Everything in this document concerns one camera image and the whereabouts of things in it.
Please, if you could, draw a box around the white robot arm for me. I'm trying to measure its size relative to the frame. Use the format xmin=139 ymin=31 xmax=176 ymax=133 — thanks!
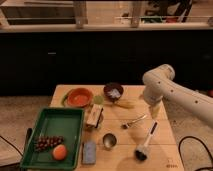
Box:
xmin=142 ymin=64 xmax=213 ymax=128

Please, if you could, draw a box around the small metal cup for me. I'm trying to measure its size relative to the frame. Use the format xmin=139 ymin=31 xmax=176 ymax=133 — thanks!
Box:
xmin=103 ymin=133 xmax=117 ymax=149

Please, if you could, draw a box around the yellow banana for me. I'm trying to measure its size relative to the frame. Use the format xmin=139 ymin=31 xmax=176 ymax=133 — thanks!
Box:
xmin=114 ymin=101 xmax=134 ymax=109

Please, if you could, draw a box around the dark red bowl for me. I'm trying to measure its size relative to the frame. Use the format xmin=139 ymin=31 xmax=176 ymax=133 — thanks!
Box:
xmin=103 ymin=82 xmax=124 ymax=102

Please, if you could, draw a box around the black white dish brush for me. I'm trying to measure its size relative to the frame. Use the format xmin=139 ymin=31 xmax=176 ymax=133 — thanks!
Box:
xmin=134 ymin=121 xmax=158 ymax=161

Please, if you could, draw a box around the green round lid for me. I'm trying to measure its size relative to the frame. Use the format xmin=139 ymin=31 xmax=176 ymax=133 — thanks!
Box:
xmin=93 ymin=95 xmax=104 ymax=105

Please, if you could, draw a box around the wooden toy block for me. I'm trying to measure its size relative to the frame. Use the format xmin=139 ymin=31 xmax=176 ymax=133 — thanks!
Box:
xmin=86 ymin=104 xmax=103 ymax=129

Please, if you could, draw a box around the blue sponge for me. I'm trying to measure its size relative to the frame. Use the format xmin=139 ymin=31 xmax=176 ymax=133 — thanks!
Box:
xmin=82 ymin=140 xmax=96 ymax=165

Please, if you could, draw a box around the orange bowl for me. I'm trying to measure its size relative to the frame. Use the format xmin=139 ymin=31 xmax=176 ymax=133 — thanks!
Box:
xmin=67 ymin=88 xmax=93 ymax=107

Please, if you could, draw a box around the green plastic tray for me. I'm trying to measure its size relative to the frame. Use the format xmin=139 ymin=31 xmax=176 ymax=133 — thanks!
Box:
xmin=20 ymin=108 xmax=84 ymax=171

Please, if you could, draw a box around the green plate under bowl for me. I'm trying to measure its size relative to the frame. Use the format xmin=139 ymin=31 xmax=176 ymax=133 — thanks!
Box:
xmin=61 ymin=89 xmax=73 ymax=107

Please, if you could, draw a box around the orange fruit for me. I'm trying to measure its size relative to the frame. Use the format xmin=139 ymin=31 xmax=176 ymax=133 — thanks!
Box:
xmin=52 ymin=144 xmax=67 ymax=161

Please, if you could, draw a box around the dark red grape bunch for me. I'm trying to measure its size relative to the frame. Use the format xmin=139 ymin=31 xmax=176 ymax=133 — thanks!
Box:
xmin=34 ymin=136 xmax=64 ymax=152

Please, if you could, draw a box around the black cable right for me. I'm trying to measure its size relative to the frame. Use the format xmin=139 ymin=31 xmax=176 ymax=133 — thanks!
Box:
xmin=177 ymin=135 xmax=213 ymax=171

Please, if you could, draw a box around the black cable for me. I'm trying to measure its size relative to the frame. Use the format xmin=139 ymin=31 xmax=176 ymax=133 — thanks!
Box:
xmin=0 ymin=127 xmax=33 ymax=169
xmin=177 ymin=135 xmax=213 ymax=171

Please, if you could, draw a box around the black cable left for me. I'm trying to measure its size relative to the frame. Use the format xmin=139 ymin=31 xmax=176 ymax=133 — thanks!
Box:
xmin=0 ymin=127 xmax=33 ymax=169

